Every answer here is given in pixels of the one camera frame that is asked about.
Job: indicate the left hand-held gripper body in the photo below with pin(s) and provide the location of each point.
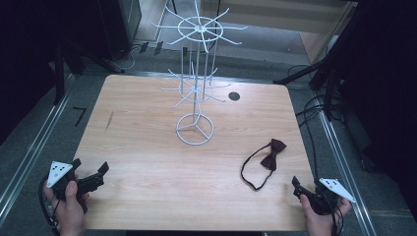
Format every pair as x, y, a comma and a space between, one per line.
64, 183

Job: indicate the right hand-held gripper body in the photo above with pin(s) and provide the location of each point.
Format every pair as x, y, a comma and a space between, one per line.
327, 195

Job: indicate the dark red bow tie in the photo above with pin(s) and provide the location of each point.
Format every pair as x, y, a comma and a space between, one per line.
269, 156

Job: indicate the person's left hand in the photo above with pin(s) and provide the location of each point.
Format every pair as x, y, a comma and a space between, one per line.
69, 209

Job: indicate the person's right hand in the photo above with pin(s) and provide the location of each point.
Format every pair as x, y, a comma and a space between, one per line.
318, 223

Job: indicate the black metal stand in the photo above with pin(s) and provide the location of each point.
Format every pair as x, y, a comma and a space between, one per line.
324, 78
59, 75

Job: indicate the dark cabinet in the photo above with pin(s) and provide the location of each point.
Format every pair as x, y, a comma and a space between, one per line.
114, 29

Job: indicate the metal floor rail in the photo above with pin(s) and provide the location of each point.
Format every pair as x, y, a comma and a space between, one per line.
26, 160
344, 170

